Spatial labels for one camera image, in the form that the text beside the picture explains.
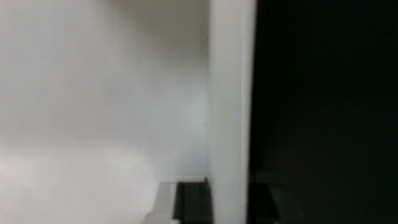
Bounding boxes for white square table top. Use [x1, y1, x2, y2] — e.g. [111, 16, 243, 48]
[0, 0, 255, 224]

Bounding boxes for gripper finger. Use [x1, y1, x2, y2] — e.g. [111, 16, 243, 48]
[141, 182, 177, 224]

